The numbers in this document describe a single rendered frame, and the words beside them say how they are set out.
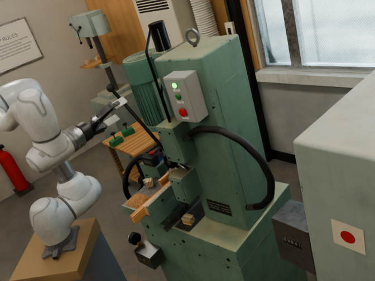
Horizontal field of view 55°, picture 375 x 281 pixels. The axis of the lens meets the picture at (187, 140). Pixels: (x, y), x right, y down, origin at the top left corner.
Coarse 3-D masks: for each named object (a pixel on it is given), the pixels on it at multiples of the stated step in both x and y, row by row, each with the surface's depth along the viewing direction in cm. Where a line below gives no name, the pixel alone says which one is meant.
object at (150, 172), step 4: (140, 164) 183; (144, 164) 181; (160, 164) 176; (164, 164) 178; (144, 168) 182; (148, 168) 179; (152, 168) 177; (156, 168) 175; (160, 168) 176; (164, 168) 178; (144, 172) 184; (148, 172) 181; (152, 172) 179; (156, 172) 177; (160, 172) 176; (164, 172) 178; (148, 176) 184; (152, 176) 181; (156, 176) 179; (160, 176) 177
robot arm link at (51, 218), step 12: (36, 204) 180; (48, 204) 178; (60, 204) 183; (36, 216) 175; (48, 216) 176; (60, 216) 181; (72, 216) 186; (36, 228) 177; (48, 228) 177; (60, 228) 182; (48, 240) 181; (60, 240) 183
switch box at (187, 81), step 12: (180, 72) 116; (192, 72) 113; (168, 84) 117; (180, 84) 113; (192, 84) 113; (192, 96) 114; (192, 108) 115; (204, 108) 119; (180, 120) 123; (192, 120) 118
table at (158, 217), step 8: (144, 184) 187; (144, 192) 170; (152, 192) 168; (176, 200) 162; (128, 208) 162; (168, 208) 158; (144, 216) 156; (152, 216) 152; (160, 216) 155; (152, 224) 155
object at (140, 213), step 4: (160, 188) 161; (156, 192) 159; (152, 196) 157; (140, 208) 152; (136, 212) 150; (140, 212) 151; (144, 212) 153; (132, 216) 149; (136, 216) 150; (140, 216) 152; (132, 220) 151; (136, 220) 150
